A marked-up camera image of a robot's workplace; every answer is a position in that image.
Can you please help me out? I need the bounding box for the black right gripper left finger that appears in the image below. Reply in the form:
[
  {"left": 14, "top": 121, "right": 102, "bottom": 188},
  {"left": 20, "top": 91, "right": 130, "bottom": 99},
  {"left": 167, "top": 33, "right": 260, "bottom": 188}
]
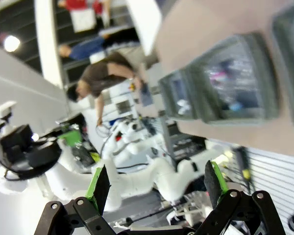
[{"left": 32, "top": 164, "right": 115, "bottom": 235}]

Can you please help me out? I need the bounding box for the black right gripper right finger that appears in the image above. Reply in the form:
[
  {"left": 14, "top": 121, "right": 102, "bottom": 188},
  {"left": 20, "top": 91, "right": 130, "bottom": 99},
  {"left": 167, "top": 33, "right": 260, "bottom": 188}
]
[{"left": 196, "top": 160, "right": 286, "bottom": 235}]

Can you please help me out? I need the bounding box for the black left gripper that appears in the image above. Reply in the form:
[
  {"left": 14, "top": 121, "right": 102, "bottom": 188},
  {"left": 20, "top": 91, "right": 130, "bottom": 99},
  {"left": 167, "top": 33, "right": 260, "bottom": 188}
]
[{"left": 0, "top": 123, "right": 82, "bottom": 181}]

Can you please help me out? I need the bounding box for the white paper ball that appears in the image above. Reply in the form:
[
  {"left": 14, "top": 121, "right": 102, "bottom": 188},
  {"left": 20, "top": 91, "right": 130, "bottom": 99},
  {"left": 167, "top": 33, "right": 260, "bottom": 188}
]
[{"left": 176, "top": 99, "right": 192, "bottom": 115}]

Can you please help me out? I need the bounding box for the background person brown shirt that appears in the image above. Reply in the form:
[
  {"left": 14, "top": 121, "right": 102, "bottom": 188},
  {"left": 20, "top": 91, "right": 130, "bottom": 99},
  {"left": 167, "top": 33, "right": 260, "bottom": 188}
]
[{"left": 67, "top": 51, "right": 147, "bottom": 123}]

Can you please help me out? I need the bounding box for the background person blue shirt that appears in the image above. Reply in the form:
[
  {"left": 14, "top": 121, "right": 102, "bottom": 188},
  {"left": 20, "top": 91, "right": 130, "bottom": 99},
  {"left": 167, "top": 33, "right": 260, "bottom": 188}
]
[{"left": 58, "top": 36, "right": 108, "bottom": 61}]

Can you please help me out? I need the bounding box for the grey fabric basket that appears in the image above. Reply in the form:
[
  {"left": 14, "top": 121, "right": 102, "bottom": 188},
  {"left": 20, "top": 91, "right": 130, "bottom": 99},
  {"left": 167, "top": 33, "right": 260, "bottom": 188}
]
[
  {"left": 188, "top": 33, "right": 282, "bottom": 125},
  {"left": 159, "top": 70, "right": 199, "bottom": 120},
  {"left": 271, "top": 4, "right": 294, "bottom": 130}
]

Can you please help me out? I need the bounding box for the white table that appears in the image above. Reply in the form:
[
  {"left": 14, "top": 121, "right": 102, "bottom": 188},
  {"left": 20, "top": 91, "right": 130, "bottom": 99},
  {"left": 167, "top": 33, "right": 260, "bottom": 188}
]
[{"left": 126, "top": 0, "right": 163, "bottom": 56}]

